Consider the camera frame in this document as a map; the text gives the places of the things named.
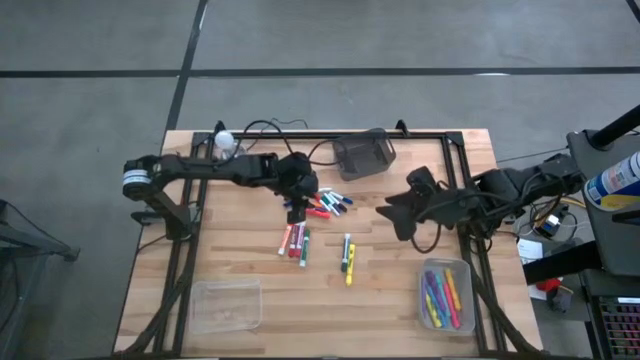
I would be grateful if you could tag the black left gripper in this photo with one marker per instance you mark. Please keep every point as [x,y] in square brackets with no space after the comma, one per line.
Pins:
[296,177]

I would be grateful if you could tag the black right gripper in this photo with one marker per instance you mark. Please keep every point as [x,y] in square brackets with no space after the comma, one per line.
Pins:
[442,207]

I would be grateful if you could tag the orange cap thin marker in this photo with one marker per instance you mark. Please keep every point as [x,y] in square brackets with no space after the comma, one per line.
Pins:
[316,203]

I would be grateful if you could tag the red highlighter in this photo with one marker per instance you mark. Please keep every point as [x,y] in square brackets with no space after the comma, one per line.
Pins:
[320,214]

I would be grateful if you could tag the magenta marker white caps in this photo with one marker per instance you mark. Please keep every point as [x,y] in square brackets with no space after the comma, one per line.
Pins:
[300,239]

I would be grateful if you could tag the red marker white caps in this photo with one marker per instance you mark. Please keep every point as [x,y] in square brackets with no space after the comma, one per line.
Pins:
[293,240]

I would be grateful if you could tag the orange marker white caps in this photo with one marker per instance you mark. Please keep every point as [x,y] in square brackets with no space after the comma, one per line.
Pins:
[284,241]

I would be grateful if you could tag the dark green marker white caps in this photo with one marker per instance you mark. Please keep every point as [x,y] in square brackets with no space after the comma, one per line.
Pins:
[345,252]

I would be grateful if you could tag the blue highlighter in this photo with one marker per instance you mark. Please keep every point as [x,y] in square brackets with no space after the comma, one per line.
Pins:
[439,292]

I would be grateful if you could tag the turquoise highlighter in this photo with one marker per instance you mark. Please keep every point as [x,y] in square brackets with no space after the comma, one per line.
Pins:
[444,314]

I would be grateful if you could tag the pink highlighter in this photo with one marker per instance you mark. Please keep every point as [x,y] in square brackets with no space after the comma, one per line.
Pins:
[452,312]

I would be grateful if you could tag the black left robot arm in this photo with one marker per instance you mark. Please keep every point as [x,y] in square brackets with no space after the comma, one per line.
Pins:
[210,170]

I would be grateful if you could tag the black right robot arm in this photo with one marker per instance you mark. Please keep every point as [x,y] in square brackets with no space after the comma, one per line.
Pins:
[505,185]

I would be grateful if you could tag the dark grey plastic bin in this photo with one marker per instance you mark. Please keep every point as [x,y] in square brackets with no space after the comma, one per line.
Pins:
[362,157]

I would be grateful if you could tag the white bulb lamp glass base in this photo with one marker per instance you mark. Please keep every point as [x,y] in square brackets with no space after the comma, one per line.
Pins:
[225,140]

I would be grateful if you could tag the translucent grey plastic bin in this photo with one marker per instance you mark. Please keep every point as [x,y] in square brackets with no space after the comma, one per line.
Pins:
[465,280]

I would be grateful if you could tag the white paper sheet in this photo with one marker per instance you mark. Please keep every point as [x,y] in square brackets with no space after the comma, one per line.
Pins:
[530,250]

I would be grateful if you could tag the blue white power adapter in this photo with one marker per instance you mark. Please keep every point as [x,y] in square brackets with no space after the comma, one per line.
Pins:
[550,225]

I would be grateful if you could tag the clear shallow plastic container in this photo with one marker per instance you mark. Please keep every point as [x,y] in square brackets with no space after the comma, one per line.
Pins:
[225,305]

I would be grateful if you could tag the black table clamp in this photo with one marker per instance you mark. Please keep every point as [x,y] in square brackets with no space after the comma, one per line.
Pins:
[145,216]

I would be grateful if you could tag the small red object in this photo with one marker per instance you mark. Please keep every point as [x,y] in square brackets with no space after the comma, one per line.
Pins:
[550,286]

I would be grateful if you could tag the black cart bar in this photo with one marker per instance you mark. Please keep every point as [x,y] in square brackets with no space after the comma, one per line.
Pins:
[560,262]

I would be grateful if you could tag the small black object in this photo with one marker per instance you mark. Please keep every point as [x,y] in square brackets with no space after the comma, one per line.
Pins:
[560,300]

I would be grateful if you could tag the black desk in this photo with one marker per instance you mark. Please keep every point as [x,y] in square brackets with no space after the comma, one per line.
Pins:
[590,310]

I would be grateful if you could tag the white blue labelled canister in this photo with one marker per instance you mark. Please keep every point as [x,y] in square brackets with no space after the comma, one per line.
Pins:
[615,182]

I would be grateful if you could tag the grey cart top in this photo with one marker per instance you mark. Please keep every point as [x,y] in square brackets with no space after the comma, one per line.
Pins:
[620,240]

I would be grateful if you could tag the black pole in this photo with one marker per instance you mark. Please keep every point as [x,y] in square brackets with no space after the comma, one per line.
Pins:
[617,127]

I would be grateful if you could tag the black keyboard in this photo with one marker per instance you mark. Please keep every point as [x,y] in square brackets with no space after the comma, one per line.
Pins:
[620,325]

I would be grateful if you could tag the black floor stand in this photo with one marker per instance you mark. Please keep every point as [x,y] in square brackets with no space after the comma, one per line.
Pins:
[45,245]

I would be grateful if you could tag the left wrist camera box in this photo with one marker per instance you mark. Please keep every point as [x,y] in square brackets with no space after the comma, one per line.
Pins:
[296,212]

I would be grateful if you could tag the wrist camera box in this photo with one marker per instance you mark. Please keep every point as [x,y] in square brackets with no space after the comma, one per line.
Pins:
[421,179]
[296,212]

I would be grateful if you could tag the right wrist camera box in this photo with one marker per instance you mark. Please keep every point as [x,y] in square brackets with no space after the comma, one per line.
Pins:
[421,179]

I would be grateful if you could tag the black aluminium table frame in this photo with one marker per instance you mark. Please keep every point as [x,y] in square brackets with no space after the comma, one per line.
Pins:
[350,135]

